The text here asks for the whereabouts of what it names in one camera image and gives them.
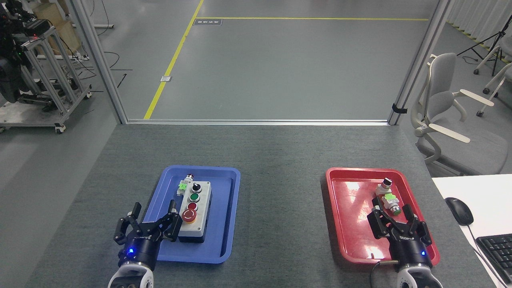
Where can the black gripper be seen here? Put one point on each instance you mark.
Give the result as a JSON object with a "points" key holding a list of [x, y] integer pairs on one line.
{"points": [[140, 250], [410, 248]]}

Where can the grey four-button control box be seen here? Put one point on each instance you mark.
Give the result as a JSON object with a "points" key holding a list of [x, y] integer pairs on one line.
{"points": [[201, 188]]}

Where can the red plastic tray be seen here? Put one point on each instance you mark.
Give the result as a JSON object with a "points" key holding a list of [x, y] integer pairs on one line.
{"points": [[352, 216]]}

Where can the black computer mouse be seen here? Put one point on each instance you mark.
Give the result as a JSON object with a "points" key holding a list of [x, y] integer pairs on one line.
{"points": [[459, 210]]}

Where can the blue plastic tray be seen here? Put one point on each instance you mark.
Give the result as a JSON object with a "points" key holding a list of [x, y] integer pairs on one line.
{"points": [[224, 208]]}

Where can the white desk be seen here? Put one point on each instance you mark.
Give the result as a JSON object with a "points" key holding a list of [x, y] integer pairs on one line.
{"points": [[488, 192]]}

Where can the black keyboard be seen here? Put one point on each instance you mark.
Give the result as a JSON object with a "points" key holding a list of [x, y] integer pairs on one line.
{"points": [[498, 252]]}

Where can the grey office chair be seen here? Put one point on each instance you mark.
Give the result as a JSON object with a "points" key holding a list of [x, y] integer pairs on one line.
{"points": [[444, 96]]}

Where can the silver floor outlet plate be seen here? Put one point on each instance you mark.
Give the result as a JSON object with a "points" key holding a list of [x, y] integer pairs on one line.
{"points": [[166, 78]]}

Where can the white-framed office chair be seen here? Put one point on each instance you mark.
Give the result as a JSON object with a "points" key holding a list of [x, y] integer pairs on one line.
{"points": [[496, 78]]}

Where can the white stand base bar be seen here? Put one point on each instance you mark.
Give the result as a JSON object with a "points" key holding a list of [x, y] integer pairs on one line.
{"points": [[104, 26]]}

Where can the black machine on cart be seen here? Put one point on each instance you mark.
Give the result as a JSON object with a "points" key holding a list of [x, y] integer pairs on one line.
{"points": [[10, 72]]}

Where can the wooden crate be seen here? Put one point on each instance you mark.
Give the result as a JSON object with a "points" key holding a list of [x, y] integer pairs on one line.
{"points": [[66, 36]]}

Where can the black tripod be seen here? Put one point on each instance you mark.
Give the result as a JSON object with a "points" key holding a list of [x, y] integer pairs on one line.
{"points": [[498, 38]]}

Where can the dark floor sign plate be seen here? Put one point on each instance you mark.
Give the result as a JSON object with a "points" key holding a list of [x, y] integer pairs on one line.
{"points": [[208, 22]]}

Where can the white curtain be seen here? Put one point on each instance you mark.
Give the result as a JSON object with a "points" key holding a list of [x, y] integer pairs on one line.
{"points": [[480, 16]]}

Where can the green-headed push button switch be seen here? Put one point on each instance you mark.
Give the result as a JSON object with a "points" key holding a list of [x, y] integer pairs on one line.
{"points": [[390, 200]]}

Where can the black knob selector switch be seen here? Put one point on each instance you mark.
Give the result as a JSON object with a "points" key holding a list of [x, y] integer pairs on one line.
{"points": [[383, 188]]}

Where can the red-headed push button switch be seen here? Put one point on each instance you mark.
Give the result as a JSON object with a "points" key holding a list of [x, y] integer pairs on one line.
{"points": [[183, 187]]}

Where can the black clamp on post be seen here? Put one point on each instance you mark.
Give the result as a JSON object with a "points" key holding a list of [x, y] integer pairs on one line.
{"points": [[399, 108]]}

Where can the silver aluminium table rail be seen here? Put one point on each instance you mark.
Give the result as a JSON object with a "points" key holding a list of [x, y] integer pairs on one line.
{"points": [[256, 122]]}

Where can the silver aluminium frame post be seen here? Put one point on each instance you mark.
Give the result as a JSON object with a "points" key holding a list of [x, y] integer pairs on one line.
{"points": [[420, 60], [98, 60]]}

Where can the aluminium frame cart on wheels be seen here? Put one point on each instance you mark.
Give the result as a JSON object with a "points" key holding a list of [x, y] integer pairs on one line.
{"points": [[44, 72]]}

